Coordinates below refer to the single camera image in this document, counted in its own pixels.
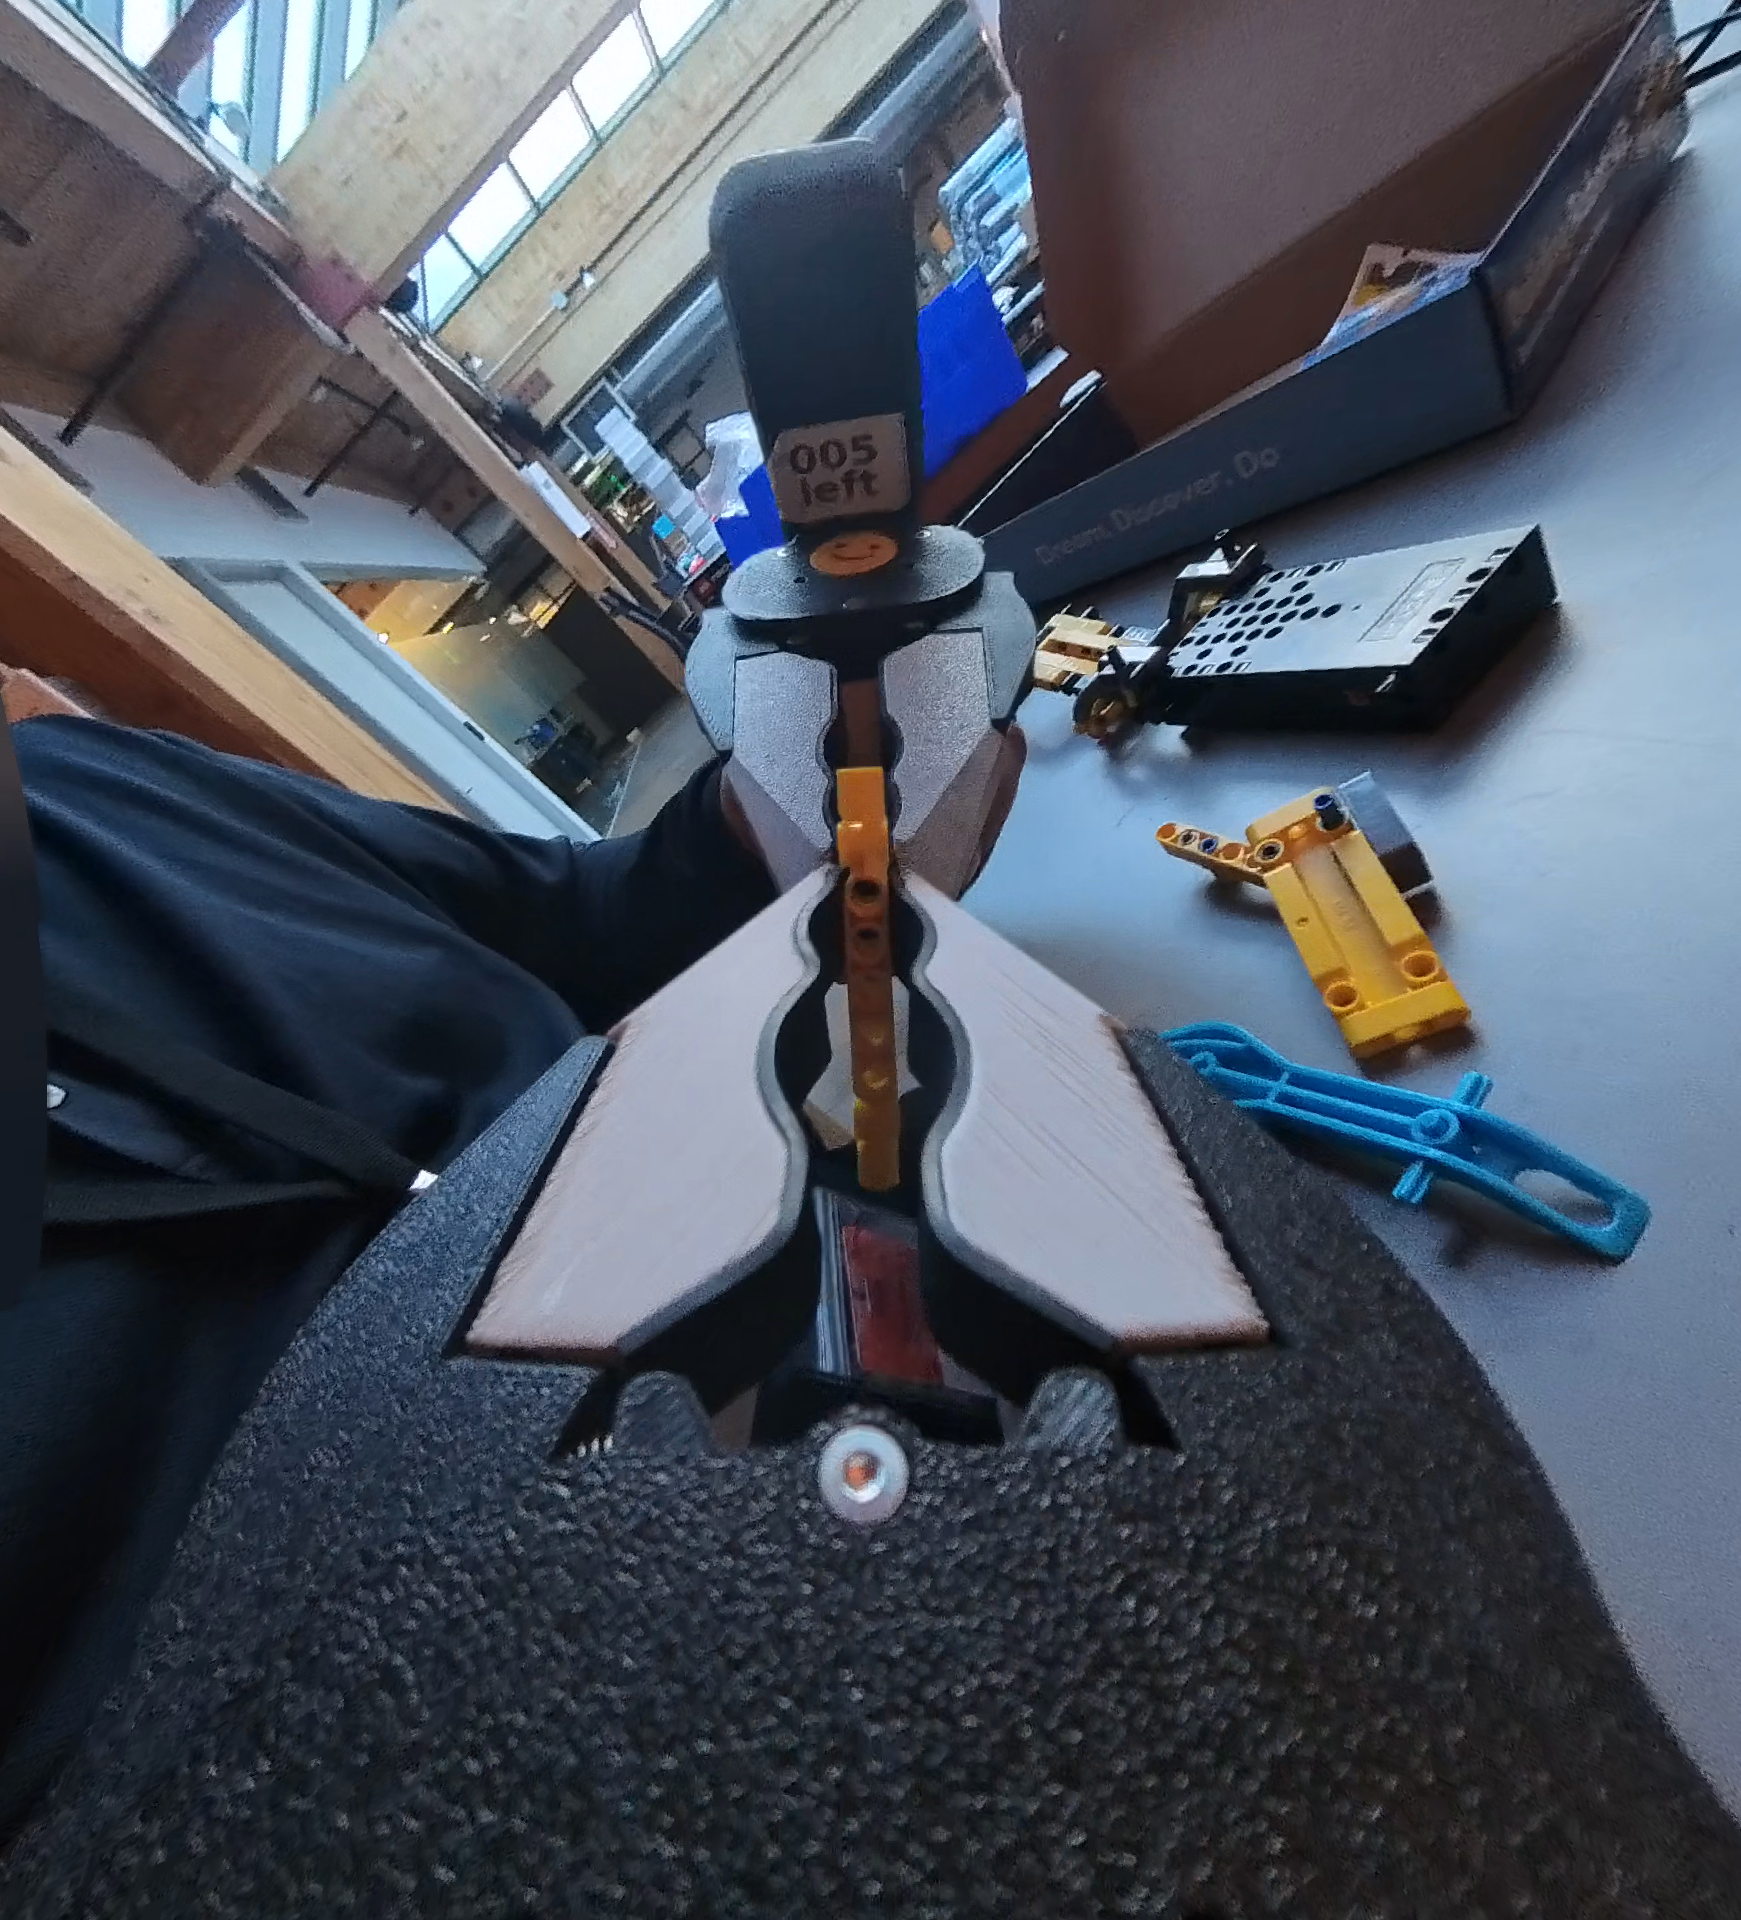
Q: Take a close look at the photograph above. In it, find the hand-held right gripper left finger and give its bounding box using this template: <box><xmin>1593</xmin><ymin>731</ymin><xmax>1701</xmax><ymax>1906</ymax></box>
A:
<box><xmin>465</xmin><ymin>868</ymin><xmax>831</xmax><ymax>1363</ymax></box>

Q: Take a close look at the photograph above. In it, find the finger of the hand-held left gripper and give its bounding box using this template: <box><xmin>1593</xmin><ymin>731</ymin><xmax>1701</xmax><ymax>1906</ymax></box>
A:
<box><xmin>727</xmin><ymin>656</ymin><xmax>846</xmax><ymax>900</ymax></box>
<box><xmin>881</xmin><ymin>643</ymin><xmax>1022</xmax><ymax>906</ymax></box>

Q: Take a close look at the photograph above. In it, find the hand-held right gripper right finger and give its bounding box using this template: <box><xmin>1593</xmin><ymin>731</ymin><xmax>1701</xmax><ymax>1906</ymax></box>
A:
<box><xmin>902</xmin><ymin>871</ymin><xmax>1272</xmax><ymax>1356</ymax></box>

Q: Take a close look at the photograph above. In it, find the orange perforated toy beam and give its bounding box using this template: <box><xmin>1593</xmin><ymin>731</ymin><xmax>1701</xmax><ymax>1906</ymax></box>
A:
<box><xmin>831</xmin><ymin>760</ymin><xmax>905</xmax><ymax>1197</ymax></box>

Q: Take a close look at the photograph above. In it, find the person's left forearm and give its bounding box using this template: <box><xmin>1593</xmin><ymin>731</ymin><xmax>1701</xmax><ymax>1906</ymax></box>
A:
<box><xmin>13</xmin><ymin>718</ymin><xmax>755</xmax><ymax>1202</ymax></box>

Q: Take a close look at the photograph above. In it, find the grey desk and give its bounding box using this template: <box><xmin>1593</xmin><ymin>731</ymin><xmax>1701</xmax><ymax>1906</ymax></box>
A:
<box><xmin>953</xmin><ymin>59</ymin><xmax>1741</xmax><ymax>1906</ymax></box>

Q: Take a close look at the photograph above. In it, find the person's left hand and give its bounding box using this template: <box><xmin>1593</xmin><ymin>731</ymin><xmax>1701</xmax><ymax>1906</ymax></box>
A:
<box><xmin>717</xmin><ymin>718</ymin><xmax>1035</xmax><ymax>906</ymax></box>

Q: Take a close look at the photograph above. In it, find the large blue storage bin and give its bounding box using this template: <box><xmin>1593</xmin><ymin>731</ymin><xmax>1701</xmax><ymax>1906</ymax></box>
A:
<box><xmin>915</xmin><ymin>264</ymin><xmax>1032</xmax><ymax>456</ymax></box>

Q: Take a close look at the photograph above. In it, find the black and gold brick assembly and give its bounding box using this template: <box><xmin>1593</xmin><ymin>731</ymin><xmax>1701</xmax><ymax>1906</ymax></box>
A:
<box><xmin>1035</xmin><ymin>533</ymin><xmax>1264</xmax><ymax>748</ymax></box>

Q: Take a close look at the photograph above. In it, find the small blue storage bin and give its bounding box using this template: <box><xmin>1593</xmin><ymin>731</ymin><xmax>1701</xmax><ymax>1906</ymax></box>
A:
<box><xmin>711</xmin><ymin>472</ymin><xmax>786</xmax><ymax>572</ymax></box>

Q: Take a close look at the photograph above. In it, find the blue plastic brick separator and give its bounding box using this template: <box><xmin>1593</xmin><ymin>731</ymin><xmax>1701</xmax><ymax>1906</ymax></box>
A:
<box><xmin>1158</xmin><ymin>1021</ymin><xmax>1655</xmax><ymax>1265</ymax></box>

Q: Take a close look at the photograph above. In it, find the yellow brick assembly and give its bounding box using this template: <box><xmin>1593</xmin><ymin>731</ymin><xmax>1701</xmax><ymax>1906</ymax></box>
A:
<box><xmin>1155</xmin><ymin>772</ymin><xmax>1476</xmax><ymax>1064</ymax></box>

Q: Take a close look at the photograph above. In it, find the black perforated battery box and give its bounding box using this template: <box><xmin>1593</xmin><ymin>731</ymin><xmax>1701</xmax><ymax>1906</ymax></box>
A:
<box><xmin>1161</xmin><ymin>527</ymin><xmax>1562</xmax><ymax>738</ymax></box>

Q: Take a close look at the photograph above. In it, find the dark blue cardboard box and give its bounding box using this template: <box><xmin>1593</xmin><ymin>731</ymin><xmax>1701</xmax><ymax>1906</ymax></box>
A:
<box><xmin>944</xmin><ymin>0</ymin><xmax>1696</xmax><ymax>581</ymax></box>

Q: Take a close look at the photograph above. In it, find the colourful booklet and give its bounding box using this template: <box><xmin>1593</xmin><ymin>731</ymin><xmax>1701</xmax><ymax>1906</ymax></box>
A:
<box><xmin>1303</xmin><ymin>240</ymin><xmax>1487</xmax><ymax>373</ymax></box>

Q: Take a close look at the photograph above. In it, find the person's black clothing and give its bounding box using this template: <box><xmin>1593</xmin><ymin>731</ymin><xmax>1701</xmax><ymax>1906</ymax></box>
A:
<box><xmin>0</xmin><ymin>1170</ymin><xmax>422</xmax><ymax>1920</ymax></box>

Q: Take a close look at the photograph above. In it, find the wooden workbench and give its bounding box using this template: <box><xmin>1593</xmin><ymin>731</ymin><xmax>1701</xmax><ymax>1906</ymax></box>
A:
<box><xmin>0</xmin><ymin>348</ymin><xmax>457</xmax><ymax>824</ymax></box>

